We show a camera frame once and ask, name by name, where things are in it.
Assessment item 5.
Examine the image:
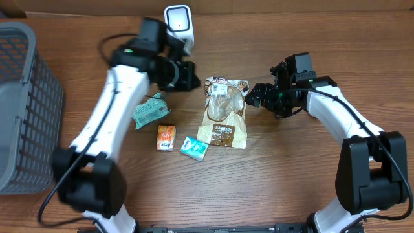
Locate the teal snack packet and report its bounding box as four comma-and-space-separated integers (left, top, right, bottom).
132, 93, 170, 130

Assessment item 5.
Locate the brown white snack bag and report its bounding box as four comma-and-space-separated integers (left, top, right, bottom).
197, 76, 250, 149

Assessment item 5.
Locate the orange white small box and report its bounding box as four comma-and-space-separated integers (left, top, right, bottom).
156, 125, 176, 151

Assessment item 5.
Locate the teal Kleenex tissue pack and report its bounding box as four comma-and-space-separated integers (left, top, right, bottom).
180, 137, 209, 162

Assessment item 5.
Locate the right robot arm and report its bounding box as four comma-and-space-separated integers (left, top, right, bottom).
245, 52, 413, 233

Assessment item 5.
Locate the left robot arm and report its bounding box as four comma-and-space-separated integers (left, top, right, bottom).
52, 16, 201, 232

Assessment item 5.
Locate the white barcode scanner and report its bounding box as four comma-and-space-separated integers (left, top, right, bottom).
164, 5, 195, 56

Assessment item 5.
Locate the grey plastic shopping basket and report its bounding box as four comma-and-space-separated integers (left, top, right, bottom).
1, 21, 64, 195

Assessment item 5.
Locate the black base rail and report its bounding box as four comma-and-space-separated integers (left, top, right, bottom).
136, 223, 312, 233

